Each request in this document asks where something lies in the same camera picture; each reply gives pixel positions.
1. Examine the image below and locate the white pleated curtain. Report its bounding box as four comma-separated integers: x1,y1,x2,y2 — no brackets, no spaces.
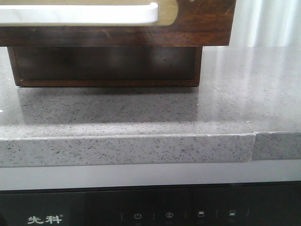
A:
230,0,301,47

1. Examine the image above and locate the black appliance control panel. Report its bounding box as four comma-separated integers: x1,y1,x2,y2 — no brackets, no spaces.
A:
0,181,301,226

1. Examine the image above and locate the lower wooden drawer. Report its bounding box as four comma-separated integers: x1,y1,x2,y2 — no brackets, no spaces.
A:
14,47,195,81

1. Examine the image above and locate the dark wooden drawer cabinet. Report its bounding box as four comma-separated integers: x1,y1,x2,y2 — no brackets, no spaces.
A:
7,45,204,88

